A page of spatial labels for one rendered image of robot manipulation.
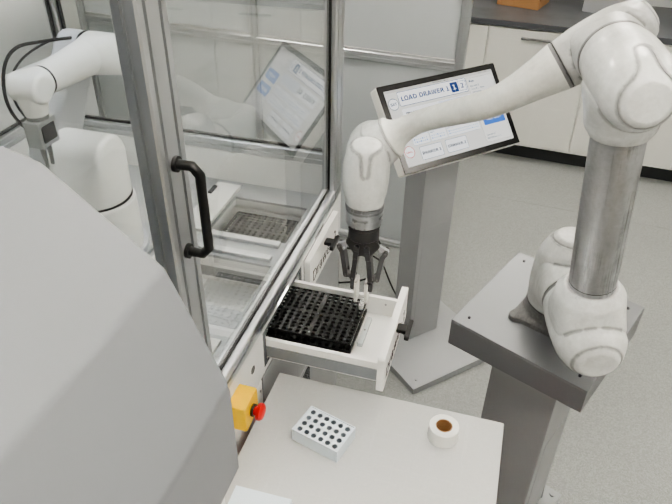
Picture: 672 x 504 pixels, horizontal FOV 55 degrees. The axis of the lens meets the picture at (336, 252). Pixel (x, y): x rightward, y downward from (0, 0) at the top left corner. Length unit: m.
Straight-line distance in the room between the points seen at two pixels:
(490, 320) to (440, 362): 1.05
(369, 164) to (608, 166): 0.48
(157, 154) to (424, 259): 1.80
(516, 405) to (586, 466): 0.74
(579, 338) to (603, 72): 0.59
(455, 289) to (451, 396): 0.71
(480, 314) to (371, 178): 0.57
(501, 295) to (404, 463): 0.59
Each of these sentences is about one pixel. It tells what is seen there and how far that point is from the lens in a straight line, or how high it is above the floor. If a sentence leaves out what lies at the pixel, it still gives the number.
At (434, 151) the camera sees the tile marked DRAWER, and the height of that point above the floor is 1.00.
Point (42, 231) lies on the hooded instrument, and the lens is 0.59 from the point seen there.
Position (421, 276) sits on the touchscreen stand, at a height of 0.38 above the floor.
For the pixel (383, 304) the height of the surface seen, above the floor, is 0.88.
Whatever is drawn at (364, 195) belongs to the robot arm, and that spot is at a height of 1.27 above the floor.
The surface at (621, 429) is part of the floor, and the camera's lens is 2.84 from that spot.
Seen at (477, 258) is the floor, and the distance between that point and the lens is 3.52.
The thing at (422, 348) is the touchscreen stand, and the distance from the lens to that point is 2.87.
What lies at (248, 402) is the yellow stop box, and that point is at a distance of 1.47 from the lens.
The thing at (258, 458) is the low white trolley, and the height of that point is 0.76.
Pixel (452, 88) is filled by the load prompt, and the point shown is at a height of 1.15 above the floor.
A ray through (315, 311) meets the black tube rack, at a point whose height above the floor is 0.87.
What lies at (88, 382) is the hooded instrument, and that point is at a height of 1.63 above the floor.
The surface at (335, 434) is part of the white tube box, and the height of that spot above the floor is 0.80.
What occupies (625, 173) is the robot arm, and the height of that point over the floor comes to 1.44.
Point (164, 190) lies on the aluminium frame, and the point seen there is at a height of 1.51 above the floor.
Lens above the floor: 2.00
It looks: 35 degrees down
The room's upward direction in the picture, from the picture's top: 1 degrees clockwise
